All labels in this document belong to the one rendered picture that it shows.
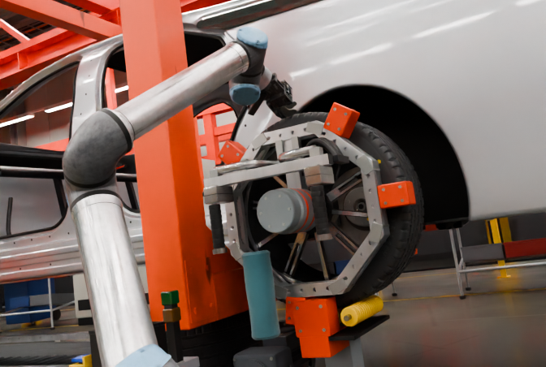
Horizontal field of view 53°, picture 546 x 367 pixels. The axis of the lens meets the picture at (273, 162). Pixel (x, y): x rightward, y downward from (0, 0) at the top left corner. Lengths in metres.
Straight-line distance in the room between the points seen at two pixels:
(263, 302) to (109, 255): 0.63
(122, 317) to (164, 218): 0.79
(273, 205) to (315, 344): 0.45
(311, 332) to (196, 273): 0.43
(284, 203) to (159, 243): 0.50
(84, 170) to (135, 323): 0.36
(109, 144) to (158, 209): 0.68
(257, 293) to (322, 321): 0.21
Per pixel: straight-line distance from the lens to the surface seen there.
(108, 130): 1.26
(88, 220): 1.27
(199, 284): 1.90
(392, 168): 1.73
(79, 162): 1.27
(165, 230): 1.88
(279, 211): 1.62
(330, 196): 1.82
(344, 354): 1.92
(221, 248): 1.65
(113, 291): 1.17
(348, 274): 1.70
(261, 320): 1.71
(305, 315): 1.77
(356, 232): 2.21
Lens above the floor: 0.76
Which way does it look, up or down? 8 degrees up
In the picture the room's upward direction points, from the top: 8 degrees counter-clockwise
